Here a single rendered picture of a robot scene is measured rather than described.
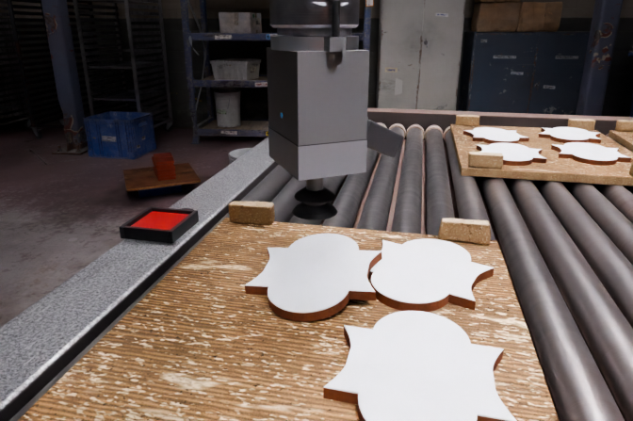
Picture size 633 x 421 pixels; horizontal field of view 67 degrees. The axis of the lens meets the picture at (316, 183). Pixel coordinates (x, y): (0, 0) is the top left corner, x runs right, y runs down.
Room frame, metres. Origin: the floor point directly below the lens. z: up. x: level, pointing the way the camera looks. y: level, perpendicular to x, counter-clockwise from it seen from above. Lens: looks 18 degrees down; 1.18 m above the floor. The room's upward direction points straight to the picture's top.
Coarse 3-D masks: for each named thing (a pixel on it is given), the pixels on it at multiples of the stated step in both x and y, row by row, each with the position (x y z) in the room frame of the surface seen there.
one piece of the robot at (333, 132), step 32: (288, 64) 0.39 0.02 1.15; (320, 64) 0.38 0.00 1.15; (352, 64) 0.39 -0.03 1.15; (288, 96) 0.39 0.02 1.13; (320, 96) 0.38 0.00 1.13; (352, 96) 0.39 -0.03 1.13; (288, 128) 0.40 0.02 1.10; (320, 128) 0.38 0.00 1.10; (352, 128) 0.39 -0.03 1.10; (384, 128) 0.43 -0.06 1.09; (288, 160) 0.40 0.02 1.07; (320, 160) 0.38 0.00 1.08; (352, 160) 0.39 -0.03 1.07
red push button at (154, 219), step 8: (152, 216) 0.61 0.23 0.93; (160, 216) 0.61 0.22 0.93; (168, 216) 0.61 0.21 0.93; (176, 216) 0.61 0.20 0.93; (184, 216) 0.61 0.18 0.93; (136, 224) 0.59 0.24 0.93; (144, 224) 0.59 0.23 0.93; (152, 224) 0.59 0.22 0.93; (160, 224) 0.59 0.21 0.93; (168, 224) 0.59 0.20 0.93; (176, 224) 0.59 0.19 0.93
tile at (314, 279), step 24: (312, 240) 0.48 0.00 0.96; (336, 240) 0.48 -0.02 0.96; (288, 264) 0.43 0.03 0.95; (312, 264) 0.43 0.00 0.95; (336, 264) 0.43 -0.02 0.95; (360, 264) 0.42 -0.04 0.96; (264, 288) 0.40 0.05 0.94; (288, 288) 0.39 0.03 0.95; (312, 288) 0.39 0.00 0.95; (336, 288) 0.38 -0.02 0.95; (360, 288) 0.38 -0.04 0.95; (288, 312) 0.36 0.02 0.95; (312, 312) 0.35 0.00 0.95; (336, 312) 0.36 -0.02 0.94
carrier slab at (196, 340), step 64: (192, 256) 0.48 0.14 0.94; (256, 256) 0.48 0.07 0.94; (128, 320) 0.36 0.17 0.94; (192, 320) 0.36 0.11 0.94; (256, 320) 0.36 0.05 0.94; (320, 320) 0.36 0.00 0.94; (512, 320) 0.36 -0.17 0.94; (64, 384) 0.28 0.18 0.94; (128, 384) 0.28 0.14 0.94; (192, 384) 0.28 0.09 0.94; (256, 384) 0.28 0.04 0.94; (320, 384) 0.28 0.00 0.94; (512, 384) 0.28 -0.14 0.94
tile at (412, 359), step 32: (384, 320) 0.34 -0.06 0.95; (416, 320) 0.34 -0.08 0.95; (448, 320) 0.34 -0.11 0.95; (352, 352) 0.30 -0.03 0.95; (384, 352) 0.30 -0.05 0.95; (416, 352) 0.30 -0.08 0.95; (448, 352) 0.30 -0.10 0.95; (480, 352) 0.30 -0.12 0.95; (352, 384) 0.27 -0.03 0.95; (384, 384) 0.27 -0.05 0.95; (416, 384) 0.27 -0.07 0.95; (448, 384) 0.27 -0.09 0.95; (480, 384) 0.27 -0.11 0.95; (384, 416) 0.24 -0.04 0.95; (416, 416) 0.24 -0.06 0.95; (448, 416) 0.24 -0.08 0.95; (480, 416) 0.24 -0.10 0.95; (512, 416) 0.24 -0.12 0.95
